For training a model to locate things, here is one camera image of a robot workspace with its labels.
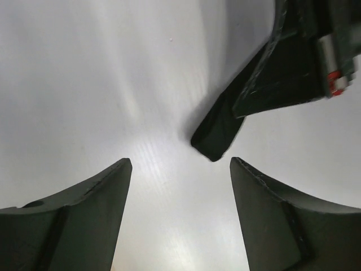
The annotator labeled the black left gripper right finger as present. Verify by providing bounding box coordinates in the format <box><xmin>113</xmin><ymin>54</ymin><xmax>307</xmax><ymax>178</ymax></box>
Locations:
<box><xmin>230</xmin><ymin>157</ymin><xmax>360</xmax><ymax>270</ymax></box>

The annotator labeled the black tie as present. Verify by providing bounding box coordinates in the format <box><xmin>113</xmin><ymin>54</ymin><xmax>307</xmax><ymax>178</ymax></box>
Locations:
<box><xmin>190</xmin><ymin>93</ymin><xmax>245</xmax><ymax>162</ymax></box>

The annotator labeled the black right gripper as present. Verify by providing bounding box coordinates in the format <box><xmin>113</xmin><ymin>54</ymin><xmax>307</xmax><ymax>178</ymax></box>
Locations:
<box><xmin>232</xmin><ymin>1</ymin><xmax>360</xmax><ymax>118</ymax></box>

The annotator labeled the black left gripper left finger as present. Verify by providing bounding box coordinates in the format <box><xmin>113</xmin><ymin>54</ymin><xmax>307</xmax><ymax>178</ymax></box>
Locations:
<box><xmin>1</xmin><ymin>158</ymin><xmax>132</xmax><ymax>270</ymax></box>

